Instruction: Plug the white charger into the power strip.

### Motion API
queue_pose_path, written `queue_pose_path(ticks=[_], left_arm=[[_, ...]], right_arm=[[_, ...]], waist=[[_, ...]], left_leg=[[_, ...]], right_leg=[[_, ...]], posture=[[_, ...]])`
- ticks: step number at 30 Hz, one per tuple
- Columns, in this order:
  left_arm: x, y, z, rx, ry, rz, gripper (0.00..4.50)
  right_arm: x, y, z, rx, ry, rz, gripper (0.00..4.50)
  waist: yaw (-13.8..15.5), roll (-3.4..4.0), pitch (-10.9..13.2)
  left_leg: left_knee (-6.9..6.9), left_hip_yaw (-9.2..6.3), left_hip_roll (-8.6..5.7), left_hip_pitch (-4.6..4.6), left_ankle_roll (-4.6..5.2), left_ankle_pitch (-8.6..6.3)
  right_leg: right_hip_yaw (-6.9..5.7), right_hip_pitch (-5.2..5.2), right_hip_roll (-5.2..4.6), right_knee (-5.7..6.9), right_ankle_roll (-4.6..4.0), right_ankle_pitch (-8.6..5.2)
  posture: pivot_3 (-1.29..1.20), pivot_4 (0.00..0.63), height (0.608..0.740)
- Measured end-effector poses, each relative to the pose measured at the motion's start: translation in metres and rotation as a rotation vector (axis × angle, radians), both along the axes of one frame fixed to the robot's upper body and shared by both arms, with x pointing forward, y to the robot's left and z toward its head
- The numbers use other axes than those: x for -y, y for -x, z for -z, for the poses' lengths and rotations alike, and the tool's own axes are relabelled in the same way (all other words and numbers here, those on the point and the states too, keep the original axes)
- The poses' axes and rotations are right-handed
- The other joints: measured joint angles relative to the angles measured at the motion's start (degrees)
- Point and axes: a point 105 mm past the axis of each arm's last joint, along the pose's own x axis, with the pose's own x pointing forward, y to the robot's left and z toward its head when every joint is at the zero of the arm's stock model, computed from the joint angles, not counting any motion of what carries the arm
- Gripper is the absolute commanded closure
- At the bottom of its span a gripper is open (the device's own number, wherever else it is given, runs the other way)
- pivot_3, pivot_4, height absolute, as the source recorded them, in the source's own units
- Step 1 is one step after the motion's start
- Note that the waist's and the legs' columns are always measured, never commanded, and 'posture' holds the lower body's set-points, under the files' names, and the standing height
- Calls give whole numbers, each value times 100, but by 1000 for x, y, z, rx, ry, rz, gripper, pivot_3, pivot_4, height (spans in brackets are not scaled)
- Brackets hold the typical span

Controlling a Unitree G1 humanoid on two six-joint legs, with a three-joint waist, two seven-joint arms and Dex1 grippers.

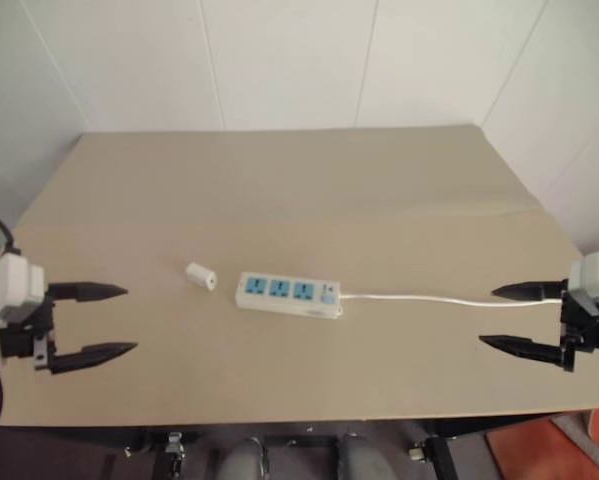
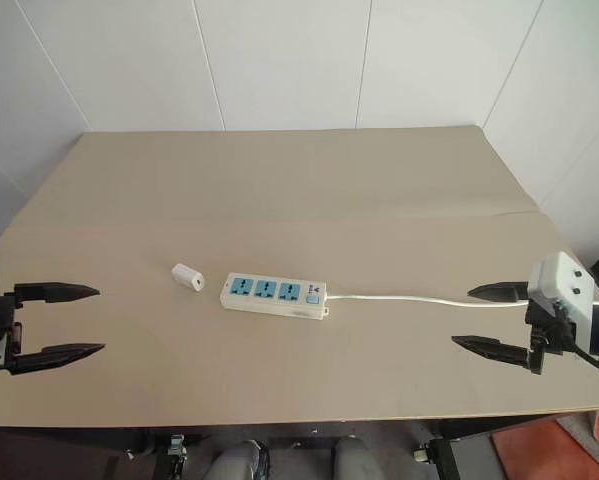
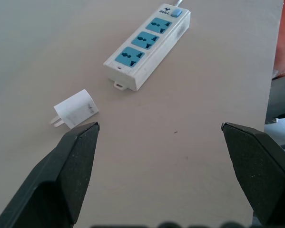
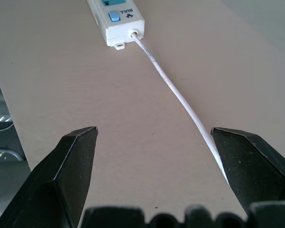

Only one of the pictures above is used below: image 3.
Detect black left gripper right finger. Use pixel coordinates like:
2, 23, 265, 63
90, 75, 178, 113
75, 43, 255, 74
220, 122, 285, 227

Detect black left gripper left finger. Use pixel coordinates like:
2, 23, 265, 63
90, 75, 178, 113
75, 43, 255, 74
0, 122, 100, 228

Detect white plug adapter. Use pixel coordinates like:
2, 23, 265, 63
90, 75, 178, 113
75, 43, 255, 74
49, 89, 99, 130

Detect white power strip blue sockets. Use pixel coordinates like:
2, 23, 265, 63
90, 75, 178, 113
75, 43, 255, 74
103, 3, 192, 91

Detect grey clutter beside table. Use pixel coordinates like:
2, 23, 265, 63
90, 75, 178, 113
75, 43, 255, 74
264, 68, 285, 151

